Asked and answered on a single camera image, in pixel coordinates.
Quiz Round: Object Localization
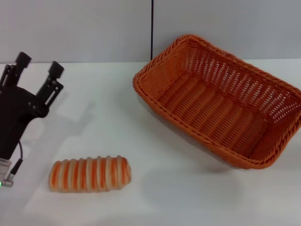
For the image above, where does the orange woven plastic basket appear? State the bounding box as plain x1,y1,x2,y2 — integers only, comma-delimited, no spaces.
132,34,301,170

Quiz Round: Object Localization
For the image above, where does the black vertical wall strip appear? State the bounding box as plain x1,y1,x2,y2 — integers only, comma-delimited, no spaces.
150,0,155,61

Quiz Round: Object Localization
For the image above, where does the orange and cream striped bread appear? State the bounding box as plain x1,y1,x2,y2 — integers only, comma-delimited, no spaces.
48,155,132,194

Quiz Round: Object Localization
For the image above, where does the grey cable with metal plug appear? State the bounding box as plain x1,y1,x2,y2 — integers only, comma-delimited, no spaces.
3,140,24,188

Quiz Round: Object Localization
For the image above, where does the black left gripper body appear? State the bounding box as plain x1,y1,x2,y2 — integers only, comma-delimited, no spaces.
0,84,49,161

